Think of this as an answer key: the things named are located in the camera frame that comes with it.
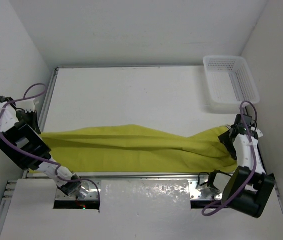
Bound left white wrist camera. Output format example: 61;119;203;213
20;98;40;113

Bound white front cover board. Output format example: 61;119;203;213
0;179;283;240

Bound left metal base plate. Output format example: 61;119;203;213
55;181;101;202

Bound aluminium table frame rail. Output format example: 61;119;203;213
0;67;59;237

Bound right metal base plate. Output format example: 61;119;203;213
188;180;223;201

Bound white perforated plastic basket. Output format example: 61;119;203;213
203;55;261;114

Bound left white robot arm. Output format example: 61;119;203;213
0;96;83;198

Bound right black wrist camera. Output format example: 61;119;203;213
232;114;263;140

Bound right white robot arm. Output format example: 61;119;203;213
206;123;275;218

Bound yellow-green trousers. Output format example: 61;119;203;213
41;124;237;173

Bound metal base plate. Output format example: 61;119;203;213
55;181;101;202
188;180;223;201

